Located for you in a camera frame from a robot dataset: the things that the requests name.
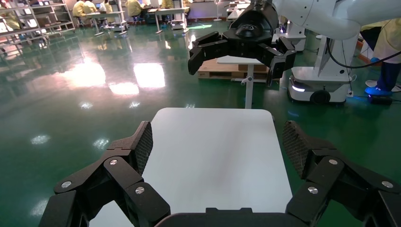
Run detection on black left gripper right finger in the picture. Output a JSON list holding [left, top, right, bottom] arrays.
[[281, 120, 401, 227]]

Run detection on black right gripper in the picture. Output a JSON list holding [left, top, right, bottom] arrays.
[[188, 2, 297, 87]]

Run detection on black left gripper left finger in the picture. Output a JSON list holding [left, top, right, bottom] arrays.
[[38, 121, 171, 227]]

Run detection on light wooden pallet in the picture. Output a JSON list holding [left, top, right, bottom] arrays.
[[197, 59, 270, 79]]

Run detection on white standing fan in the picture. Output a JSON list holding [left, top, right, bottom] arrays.
[[212, 0, 223, 22]]

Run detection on white machine cabinet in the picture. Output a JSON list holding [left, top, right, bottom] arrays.
[[272, 20, 307, 52]]

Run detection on white wheeled background robot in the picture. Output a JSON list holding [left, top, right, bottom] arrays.
[[288, 34, 358, 105]]

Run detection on white work desk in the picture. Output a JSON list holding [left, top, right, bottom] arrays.
[[84, 11, 129, 36], [148, 7, 190, 35]]

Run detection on black power adapter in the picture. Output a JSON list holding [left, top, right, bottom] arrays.
[[369, 95, 394, 105]]

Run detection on person yellow coat blue trousers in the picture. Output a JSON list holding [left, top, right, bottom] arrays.
[[360, 18, 401, 97]]

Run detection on metal storage shelf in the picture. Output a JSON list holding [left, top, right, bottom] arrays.
[[0, 0, 76, 43]]

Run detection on small white pedestal table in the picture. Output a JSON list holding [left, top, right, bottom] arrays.
[[216, 55, 268, 109]]

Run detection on thick black cable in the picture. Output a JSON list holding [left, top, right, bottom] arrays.
[[325, 37, 401, 70]]

